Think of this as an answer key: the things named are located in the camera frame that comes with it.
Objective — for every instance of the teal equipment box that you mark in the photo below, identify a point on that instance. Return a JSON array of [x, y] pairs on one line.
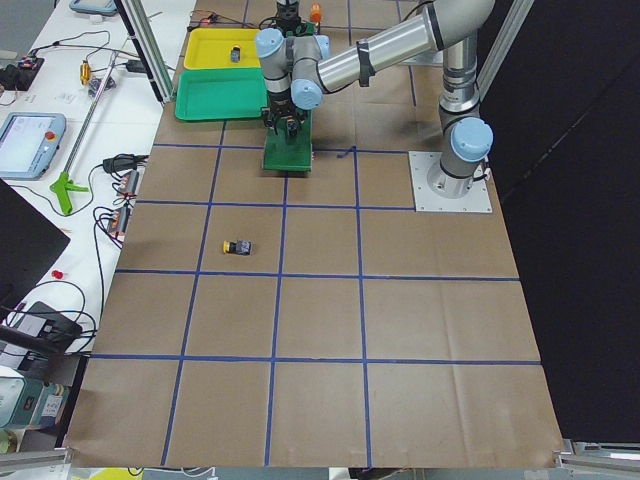
[[28, 403]]

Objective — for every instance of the orange relay module upper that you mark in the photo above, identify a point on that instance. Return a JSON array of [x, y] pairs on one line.
[[127, 186]]

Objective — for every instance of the black device box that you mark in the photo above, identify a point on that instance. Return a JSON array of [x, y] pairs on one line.
[[42, 330]]

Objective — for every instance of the yellow plastic tray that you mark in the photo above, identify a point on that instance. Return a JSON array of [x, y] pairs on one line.
[[209, 48]]

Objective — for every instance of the orange battery cell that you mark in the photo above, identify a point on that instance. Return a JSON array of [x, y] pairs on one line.
[[315, 13]]

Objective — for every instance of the aluminium frame post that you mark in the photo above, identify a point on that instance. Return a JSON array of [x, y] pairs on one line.
[[140, 33]]

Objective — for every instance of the black power adapter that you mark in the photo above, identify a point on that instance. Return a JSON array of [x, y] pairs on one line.
[[122, 162]]

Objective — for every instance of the brass cylinder connector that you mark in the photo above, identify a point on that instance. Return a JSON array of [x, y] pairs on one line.
[[85, 72]]

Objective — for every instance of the green conveyor belt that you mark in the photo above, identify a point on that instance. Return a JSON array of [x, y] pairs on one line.
[[289, 154]]

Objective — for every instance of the green plastic tray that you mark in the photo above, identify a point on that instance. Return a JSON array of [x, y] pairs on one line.
[[220, 94]]

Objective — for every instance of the orange relay module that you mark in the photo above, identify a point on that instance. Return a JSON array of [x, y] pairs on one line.
[[118, 221], [127, 186]]

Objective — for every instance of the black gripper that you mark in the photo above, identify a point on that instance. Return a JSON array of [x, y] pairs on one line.
[[286, 11], [278, 100]]

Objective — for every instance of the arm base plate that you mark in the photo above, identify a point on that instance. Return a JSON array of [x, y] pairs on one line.
[[450, 200]]

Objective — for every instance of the orange relay module lower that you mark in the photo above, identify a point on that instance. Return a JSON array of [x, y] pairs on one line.
[[118, 221]]

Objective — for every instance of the teach pendant tablet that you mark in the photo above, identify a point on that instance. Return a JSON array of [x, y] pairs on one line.
[[29, 142]]

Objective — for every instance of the green handled reach grabber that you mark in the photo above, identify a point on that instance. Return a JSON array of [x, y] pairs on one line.
[[64, 184]]

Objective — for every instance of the black monitor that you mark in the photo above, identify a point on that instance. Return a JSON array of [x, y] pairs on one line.
[[30, 245]]

